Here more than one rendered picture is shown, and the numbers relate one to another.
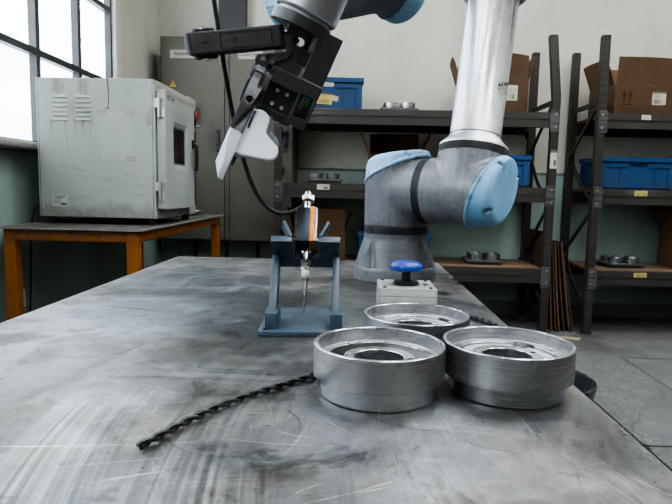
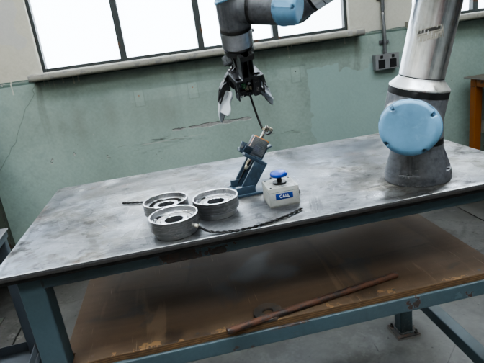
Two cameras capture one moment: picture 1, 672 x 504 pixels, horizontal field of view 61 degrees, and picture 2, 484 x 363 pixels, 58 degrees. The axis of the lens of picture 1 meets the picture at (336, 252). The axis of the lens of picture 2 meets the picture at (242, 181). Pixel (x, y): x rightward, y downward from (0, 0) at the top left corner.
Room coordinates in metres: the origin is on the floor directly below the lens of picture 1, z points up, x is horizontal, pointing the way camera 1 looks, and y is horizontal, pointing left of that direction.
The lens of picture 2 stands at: (0.47, -1.02, 1.16)
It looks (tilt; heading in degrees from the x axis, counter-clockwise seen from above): 17 degrees down; 81
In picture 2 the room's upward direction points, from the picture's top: 8 degrees counter-clockwise
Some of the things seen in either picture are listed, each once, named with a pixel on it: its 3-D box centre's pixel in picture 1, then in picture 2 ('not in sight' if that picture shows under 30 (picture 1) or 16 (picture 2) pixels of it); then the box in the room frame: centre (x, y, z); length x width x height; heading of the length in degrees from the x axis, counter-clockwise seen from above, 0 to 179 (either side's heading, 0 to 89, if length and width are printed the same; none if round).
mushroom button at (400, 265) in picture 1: (405, 280); (279, 181); (0.71, -0.09, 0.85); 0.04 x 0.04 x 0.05
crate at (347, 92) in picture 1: (325, 97); not in sight; (4.18, 0.10, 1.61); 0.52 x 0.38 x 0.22; 91
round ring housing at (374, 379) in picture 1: (378, 366); (166, 207); (0.45, -0.04, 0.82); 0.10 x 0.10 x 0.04
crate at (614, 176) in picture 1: (625, 174); not in sight; (4.11, -2.05, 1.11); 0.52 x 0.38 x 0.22; 88
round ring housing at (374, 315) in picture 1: (415, 333); (216, 204); (0.56, -0.08, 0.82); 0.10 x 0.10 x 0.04
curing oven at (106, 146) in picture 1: (130, 156); not in sight; (2.89, 1.04, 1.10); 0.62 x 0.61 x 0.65; 178
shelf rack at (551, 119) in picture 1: (409, 185); not in sight; (4.16, -0.52, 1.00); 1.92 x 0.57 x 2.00; 88
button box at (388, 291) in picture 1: (405, 299); (282, 191); (0.72, -0.09, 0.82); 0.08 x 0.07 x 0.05; 178
